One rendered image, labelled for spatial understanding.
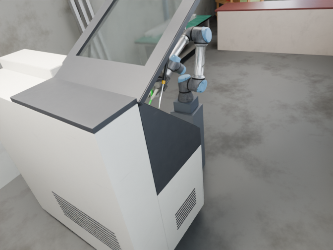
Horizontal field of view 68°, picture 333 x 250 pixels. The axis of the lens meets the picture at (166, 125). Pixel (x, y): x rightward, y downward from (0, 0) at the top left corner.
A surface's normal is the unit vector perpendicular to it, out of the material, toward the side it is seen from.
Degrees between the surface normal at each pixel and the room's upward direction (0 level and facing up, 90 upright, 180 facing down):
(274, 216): 0
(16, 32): 90
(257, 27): 90
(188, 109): 90
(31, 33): 90
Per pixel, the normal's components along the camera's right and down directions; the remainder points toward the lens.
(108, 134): 0.81, 0.24
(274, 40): -0.48, 0.54
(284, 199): -0.12, -0.82
